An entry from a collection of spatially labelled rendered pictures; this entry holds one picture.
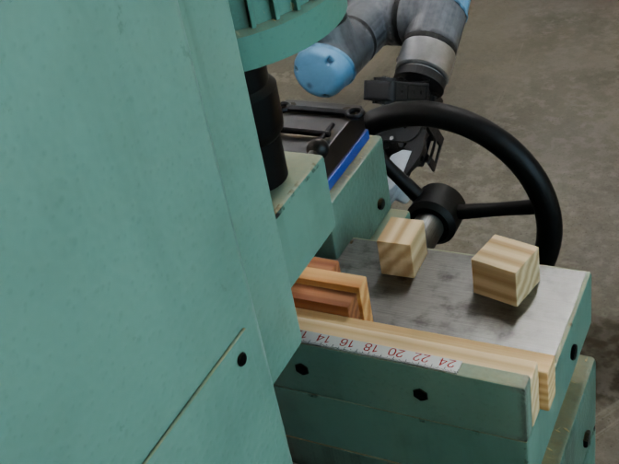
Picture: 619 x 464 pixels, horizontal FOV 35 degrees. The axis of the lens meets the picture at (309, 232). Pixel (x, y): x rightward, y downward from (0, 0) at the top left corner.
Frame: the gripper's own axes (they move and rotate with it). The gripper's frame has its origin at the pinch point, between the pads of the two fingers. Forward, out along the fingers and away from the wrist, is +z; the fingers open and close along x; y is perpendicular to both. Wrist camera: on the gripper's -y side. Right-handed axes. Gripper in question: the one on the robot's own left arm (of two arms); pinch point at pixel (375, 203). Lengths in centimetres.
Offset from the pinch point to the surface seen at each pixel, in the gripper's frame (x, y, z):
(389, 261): -17.1, -26.5, 17.2
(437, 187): -11.6, -8.4, 0.9
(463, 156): 46, 130, -74
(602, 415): -14, 89, 1
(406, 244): -19.1, -28.3, 16.0
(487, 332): -28.0, -27.2, 22.5
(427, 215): -11.8, -9.4, 4.9
